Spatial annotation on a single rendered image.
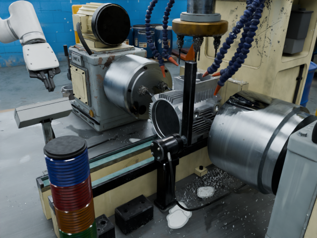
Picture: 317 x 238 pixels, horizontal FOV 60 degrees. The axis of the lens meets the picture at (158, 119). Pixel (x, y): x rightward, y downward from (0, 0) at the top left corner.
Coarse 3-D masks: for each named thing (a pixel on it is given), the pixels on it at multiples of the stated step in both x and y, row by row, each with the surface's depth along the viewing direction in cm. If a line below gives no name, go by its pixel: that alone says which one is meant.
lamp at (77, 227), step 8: (56, 208) 41; (88, 208) 43; (56, 216) 43; (64, 216) 41; (72, 216) 41; (80, 216) 42; (88, 216) 43; (64, 224) 42; (72, 224) 42; (80, 224) 42; (88, 224) 43; (72, 232) 42
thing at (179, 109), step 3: (153, 96) 95; (156, 96) 95; (213, 96) 97; (216, 96) 96; (219, 96) 97; (153, 99) 96; (156, 99) 95; (216, 99) 97; (219, 99) 97; (153, 102) 96; (180, 105) 87; (177, 108) 87; (180, 108) 86; (177, 111) 87; (180, 111) 86; (153, 129) 101; (153, 132) 101
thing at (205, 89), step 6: (198, 72) 103; (174, 78) 97; (180, 78) 96; (198, 78) 102; (204, 78) 101; (210, 78) 97; (216, 78) 96; (174, 84) 97; (180, 84) 95; (198, 84) 91; (204, 84) 93; (210, 84) 95; (216, 84) 97; (198, 90) 92; (204, 90) 94; (210, 90) 96; (198, 96) 92; (204, 96) 95; (210, 96) 97; (198, 102) 94
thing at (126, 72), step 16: (112, 64) 116; (128, 64) 110; (144, 64) 107; (112, 80) 112; (128, 80) 105; (144, 80) 109; (160, 80) 114; (112, 96) 115; (128, 96) 107; (144, 96) 112; (128, 112) 112; (144, 112) 114
